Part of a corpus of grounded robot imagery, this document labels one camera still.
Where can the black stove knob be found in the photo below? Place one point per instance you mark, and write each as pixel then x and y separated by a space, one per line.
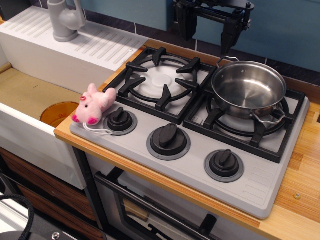
pixel 168 143
pixel 224 166
pixel 120 122

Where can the pink stuffed pig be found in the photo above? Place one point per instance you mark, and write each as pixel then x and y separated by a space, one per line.
pixel 91 107

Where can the grey toy faucet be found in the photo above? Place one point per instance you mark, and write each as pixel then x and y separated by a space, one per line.
pixel 65 22

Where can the wooden drawer cabinet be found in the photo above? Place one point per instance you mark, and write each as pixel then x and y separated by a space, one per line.
pixel 51 197

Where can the black right burner grate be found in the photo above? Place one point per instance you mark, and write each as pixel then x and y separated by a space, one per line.
pixel 267 140

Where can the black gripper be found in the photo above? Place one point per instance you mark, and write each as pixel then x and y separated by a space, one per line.
pixel 233 14

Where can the black burner grate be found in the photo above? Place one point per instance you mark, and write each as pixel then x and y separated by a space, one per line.
pixel 160 86
pixel 267 140

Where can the orange plastic bowl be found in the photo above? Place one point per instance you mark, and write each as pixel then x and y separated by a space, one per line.
pixel 55 114

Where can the black left burner grate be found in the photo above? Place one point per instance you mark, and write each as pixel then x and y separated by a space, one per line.
pixel 160 86

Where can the oven door with black handle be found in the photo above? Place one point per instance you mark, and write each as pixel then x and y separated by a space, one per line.
pixel 145 212

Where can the black right stove knob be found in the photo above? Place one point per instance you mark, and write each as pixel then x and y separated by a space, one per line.
pixel 224 166

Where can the stainless steel pan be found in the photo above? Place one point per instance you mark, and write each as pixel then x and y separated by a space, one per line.
pixel 249 90

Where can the grey toy stove top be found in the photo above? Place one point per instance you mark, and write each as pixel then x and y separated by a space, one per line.
pixel 254 193

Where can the black left stove knob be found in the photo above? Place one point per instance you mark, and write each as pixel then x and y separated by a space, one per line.
pixel 120 122

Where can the black middle stove knob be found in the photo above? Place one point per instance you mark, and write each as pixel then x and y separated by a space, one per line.
pixel 168 143

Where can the white toy sink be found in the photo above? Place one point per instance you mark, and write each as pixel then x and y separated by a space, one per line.
pixel 38 72

